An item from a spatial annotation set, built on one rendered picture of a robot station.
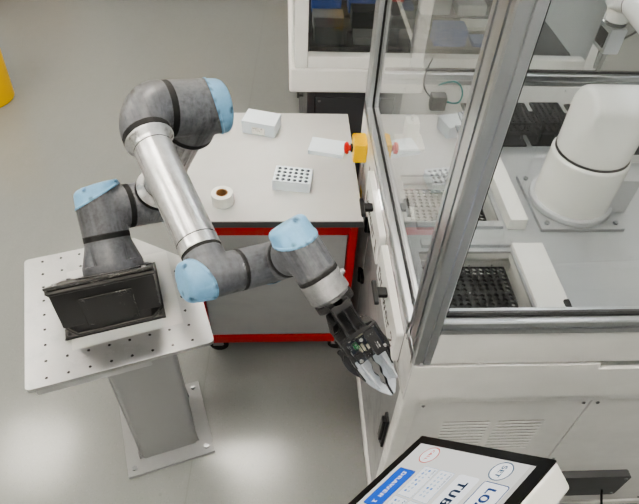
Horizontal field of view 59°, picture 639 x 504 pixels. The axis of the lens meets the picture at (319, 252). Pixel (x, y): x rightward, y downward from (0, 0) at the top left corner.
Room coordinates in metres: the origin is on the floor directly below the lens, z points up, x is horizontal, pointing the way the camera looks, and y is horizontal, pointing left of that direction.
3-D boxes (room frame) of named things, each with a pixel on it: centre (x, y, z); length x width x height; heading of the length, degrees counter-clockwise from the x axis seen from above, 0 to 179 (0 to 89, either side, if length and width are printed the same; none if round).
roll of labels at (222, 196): (1.36, 0.32, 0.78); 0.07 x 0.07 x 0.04
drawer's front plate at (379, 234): (1.21, -0.15, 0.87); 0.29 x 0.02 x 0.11; 5
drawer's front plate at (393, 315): (0.90, -0.18, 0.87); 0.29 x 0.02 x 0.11; 5
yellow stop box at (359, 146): (1.54, -0.11, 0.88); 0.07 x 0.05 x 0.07; 5
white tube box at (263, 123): (1.79, 0.24, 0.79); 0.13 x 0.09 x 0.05; 79
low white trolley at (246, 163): (1.60, 0.18, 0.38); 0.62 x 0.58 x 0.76; 5
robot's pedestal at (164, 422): (0.95, 0.53, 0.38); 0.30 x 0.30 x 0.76; 22
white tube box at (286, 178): (1.48, 0.10, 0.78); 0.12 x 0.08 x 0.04; 86
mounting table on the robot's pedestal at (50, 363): (0.94, 0.55, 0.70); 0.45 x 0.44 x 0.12; 112
